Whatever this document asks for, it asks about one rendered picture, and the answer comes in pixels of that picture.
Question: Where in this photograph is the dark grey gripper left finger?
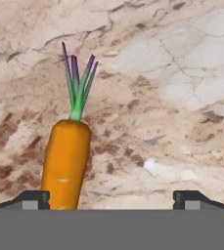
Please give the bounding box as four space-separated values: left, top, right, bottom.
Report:
0 189 51 211

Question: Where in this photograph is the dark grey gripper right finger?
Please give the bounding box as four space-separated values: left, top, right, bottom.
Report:
172 189 224 211

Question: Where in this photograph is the orange carrot with green top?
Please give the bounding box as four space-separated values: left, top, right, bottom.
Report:
40 41 100 211

